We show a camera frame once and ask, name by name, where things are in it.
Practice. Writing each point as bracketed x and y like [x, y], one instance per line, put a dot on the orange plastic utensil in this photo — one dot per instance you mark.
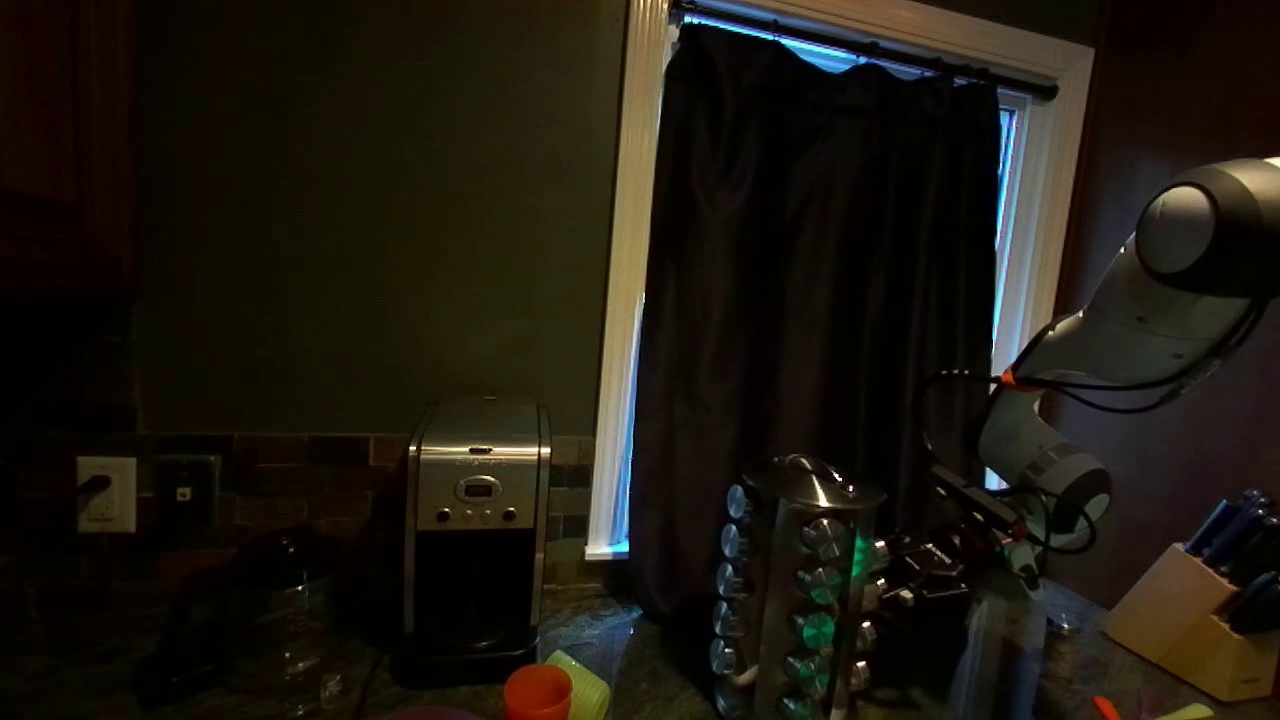
[1104, 709]

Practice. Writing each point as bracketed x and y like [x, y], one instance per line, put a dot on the white wall outlet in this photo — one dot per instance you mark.
[105, 493]

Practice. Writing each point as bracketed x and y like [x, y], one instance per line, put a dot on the dark window curtain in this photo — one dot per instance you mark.
[823, 275]

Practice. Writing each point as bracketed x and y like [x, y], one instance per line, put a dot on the blue handled knives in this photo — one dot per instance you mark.
[1242, 546]

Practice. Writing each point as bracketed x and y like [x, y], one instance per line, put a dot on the stainless steel coffee maker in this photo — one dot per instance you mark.
[473, 542]

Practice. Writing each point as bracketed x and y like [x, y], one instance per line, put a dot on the clear glass jar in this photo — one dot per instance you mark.
[260, 624]

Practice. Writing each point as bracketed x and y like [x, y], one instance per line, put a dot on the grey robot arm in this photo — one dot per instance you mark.
[1181, 291]

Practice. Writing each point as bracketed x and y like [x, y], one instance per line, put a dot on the dark wall switch plate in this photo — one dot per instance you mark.
[184, 493]

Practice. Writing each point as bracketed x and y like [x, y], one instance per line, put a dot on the white window frame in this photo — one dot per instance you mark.
[1034, 210]

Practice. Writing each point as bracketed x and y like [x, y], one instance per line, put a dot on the clear plastic bottle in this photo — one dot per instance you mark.
[1001, 662]

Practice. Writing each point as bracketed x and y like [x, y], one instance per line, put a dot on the light green plastic cup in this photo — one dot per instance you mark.
[590, 694]

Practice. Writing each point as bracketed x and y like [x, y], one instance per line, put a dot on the orange plastic cup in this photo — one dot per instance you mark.
[538, 694]

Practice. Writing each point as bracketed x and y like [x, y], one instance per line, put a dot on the steel spice rack carousel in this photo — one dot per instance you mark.
[788, 591]

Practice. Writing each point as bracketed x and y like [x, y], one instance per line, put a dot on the wooden knife block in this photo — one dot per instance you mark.
[1173, 617]

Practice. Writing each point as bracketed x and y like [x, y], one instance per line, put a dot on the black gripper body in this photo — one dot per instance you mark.
[964, 546]

